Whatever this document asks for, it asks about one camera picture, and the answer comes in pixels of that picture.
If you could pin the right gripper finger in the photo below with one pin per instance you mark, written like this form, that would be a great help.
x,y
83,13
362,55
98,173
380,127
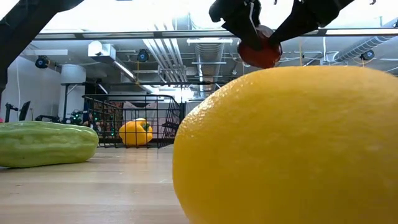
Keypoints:
x,y
304,15
242,25

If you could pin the dark red apple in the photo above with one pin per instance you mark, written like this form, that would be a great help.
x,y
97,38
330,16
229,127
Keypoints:
x,y
264,57

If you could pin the yellow bell pepper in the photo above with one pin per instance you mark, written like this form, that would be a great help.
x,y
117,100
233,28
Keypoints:
x,y
135,133

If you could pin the pale green cucumber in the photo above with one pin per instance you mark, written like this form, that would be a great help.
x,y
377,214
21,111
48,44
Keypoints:
x,y
46,144

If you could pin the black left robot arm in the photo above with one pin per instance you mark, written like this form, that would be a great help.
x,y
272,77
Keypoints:
x,y
28,21

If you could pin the black background robot arm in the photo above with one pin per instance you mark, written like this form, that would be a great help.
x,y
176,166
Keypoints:
x,y
11,107
76,118

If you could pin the white ceiling light fixture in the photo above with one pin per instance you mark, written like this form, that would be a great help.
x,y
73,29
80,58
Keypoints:
x,y
209,41

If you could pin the overhead bar with light strips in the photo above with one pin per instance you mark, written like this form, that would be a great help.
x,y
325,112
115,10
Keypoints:
x,y
186,33

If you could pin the round black ceiling device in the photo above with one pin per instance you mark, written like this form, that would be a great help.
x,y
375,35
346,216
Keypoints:
x,y
42,62
143,55
367,55

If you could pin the yellow lemon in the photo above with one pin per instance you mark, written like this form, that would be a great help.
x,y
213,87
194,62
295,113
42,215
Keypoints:
x,y
280,149

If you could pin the white ceiling ventilation unit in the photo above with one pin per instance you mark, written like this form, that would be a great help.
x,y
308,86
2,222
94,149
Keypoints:
x,y
101,49

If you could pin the black monitor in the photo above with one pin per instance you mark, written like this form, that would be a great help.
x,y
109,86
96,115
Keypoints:
x,y
25,110

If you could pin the ribbed silver air duct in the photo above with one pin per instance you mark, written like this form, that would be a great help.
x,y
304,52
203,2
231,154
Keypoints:
x,y
360,46
209,53

